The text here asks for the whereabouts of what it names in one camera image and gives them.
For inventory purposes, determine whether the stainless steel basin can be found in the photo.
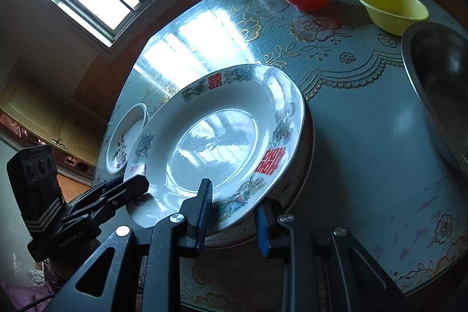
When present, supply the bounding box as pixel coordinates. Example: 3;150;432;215
401;21;468;171

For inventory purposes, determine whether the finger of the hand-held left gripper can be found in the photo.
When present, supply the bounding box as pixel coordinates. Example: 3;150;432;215
65;196;127;225
85;175;150;206

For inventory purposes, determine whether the small floral white plate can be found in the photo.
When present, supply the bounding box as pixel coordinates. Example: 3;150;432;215
106;103;149;174

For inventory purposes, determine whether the wooden cupboard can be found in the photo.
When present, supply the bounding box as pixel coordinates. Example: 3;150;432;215
0;58;108;161

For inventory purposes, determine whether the purple cloth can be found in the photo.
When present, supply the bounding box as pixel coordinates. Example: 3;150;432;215
0;266;72;312

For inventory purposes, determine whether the large floral white plate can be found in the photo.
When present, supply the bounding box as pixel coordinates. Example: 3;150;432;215
124;64;306;229

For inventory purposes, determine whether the lace floral tablecloth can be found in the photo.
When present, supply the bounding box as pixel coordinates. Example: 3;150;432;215
92;0;468;312

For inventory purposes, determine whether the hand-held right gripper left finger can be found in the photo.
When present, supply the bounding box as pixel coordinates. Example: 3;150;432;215
55;178;214;312

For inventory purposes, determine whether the floral plate with dark rim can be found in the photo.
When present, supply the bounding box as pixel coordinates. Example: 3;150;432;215
199;111;316;250

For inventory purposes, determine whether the yellow plastic bowl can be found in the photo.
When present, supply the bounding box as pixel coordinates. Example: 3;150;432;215
357;0;431;36

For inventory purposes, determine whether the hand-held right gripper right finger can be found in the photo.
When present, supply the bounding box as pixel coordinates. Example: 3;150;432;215
256;200;417;312

